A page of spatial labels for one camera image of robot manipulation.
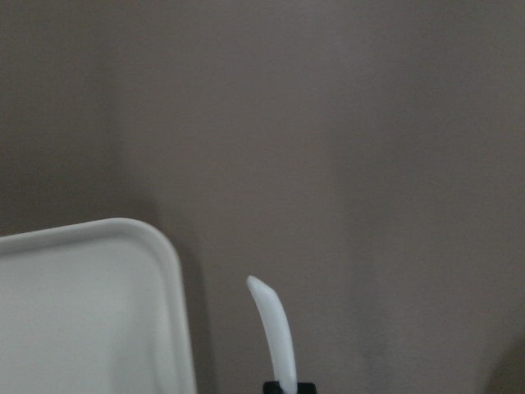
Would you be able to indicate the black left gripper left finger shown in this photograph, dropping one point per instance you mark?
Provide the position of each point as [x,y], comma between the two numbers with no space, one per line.
[272,387]

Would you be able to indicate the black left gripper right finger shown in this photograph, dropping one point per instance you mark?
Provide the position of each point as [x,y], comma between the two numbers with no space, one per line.
[306,388]

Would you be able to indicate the white ceramic spoon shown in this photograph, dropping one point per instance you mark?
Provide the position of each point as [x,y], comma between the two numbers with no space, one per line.
[277,331]

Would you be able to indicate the cream rabbit tray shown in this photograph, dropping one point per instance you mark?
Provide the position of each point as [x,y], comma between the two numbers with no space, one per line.
[95,307]

